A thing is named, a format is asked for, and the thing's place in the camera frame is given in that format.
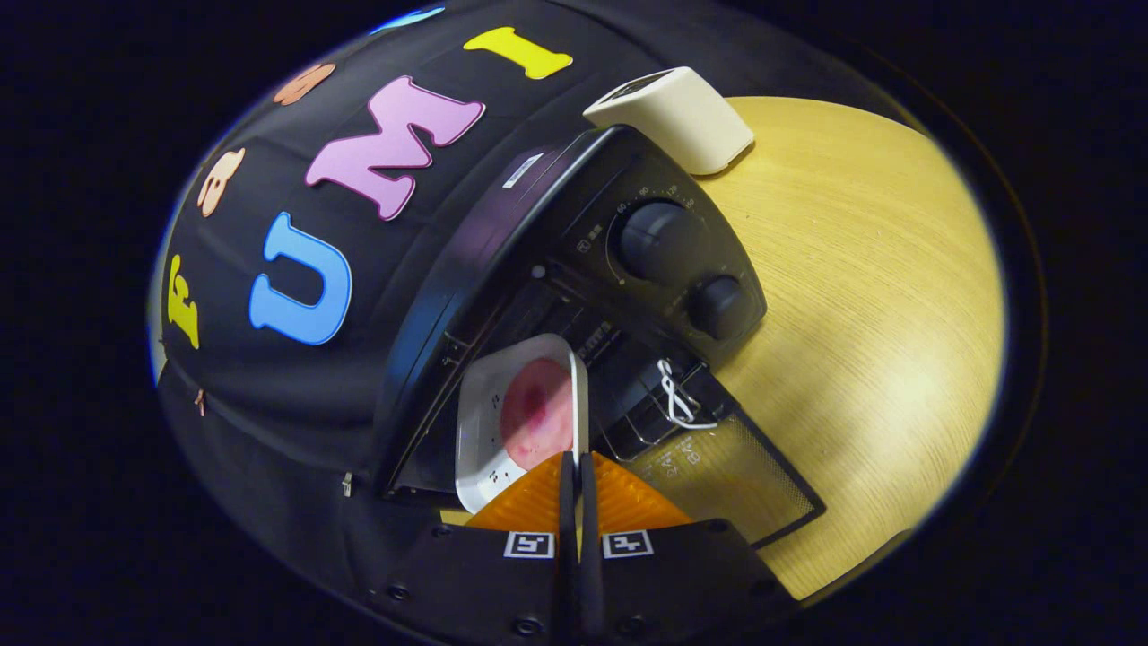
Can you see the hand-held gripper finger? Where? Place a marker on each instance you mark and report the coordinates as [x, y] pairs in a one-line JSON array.
[[590, 583], [569, 574]]

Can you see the round pink pastry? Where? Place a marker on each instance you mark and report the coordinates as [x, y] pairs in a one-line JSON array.
[[538, 413]]

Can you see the white square plate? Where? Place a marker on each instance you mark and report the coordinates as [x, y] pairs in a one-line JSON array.
[[480, 431]]

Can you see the black toaster oven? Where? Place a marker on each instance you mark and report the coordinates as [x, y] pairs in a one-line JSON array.
[[574, 206]]

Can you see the white pop-up toaster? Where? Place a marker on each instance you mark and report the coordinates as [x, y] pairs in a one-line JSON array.
[[682, 117]]

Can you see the orange cloth clip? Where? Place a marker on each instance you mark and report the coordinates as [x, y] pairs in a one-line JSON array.
[[199, 401]]

